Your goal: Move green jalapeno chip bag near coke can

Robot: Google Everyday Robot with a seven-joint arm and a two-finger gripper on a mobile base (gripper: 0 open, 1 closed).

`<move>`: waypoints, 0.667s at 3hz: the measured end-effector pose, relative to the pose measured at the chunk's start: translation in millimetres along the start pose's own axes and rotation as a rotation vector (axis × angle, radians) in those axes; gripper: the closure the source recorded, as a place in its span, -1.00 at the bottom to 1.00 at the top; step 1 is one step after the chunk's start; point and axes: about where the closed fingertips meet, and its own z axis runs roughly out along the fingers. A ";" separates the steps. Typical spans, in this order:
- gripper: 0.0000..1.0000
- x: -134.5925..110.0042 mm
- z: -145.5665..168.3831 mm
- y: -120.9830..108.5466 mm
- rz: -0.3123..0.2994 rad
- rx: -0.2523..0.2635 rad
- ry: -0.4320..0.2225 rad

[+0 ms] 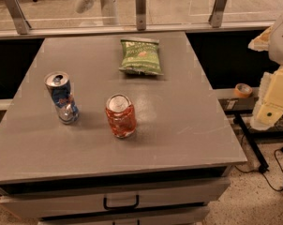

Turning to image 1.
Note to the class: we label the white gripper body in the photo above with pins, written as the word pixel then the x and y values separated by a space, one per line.
pixel 282 42

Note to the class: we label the green jalapeno chip bag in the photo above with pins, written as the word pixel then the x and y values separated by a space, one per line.
pixel 140 56

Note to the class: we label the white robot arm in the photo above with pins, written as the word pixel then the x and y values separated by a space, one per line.
pixel 270 40

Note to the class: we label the red coke can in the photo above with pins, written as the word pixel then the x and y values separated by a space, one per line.
pixel 121 115

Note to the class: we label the blue silver energy drink can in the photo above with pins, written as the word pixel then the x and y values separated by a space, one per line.
pixel 59 88

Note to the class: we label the orange tape roll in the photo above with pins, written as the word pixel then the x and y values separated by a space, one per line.
pixel 242 90

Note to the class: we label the black table leg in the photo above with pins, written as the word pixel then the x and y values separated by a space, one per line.
pixel 263 168

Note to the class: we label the lower grey drawer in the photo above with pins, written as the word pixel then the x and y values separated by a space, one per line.
pixel 172 216

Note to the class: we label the grey drawer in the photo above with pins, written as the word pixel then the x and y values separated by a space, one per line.
pixel 172 216
pixel 105 199

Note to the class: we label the upper grey drawer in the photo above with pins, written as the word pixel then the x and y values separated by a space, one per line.
pixel 105 199

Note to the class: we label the right metal railing bracket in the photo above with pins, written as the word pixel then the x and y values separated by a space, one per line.
pixel 216 16

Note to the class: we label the metal railing bracket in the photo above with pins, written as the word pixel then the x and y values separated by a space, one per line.
pixel 140 14
pixel 21 24
pixel 216 16

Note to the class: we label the middle metal railing bracket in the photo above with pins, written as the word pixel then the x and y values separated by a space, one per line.
pixel 140 14

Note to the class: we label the left metal railing bracket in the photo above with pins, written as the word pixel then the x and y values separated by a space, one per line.
pixel 21 24

